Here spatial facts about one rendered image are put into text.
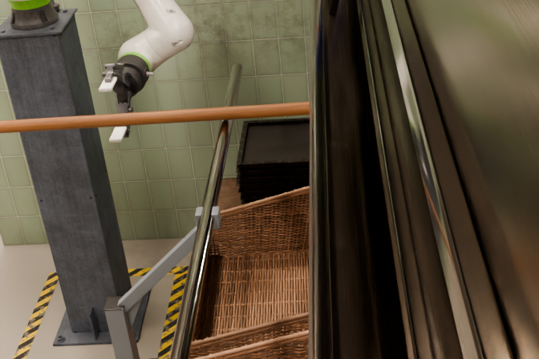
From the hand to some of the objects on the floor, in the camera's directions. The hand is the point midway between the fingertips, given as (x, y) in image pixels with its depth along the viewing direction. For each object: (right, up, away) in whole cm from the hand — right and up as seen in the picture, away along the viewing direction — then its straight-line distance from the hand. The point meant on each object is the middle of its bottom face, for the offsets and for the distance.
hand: (111, 114), depth 196 cm
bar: (+23, -119, +28) cm, 124 cm away
